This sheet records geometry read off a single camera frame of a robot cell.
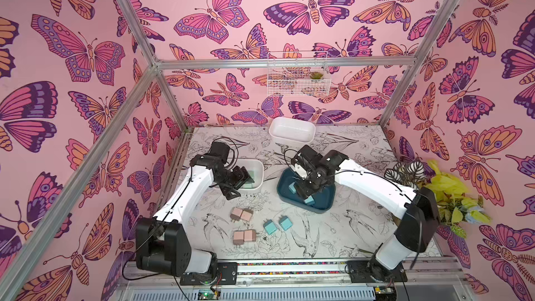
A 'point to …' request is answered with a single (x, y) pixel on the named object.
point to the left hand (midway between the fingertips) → (251, 183)
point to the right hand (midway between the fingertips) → (304, 188)
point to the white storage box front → (255, 168)
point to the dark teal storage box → (324, 201)
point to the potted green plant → (456, 205)
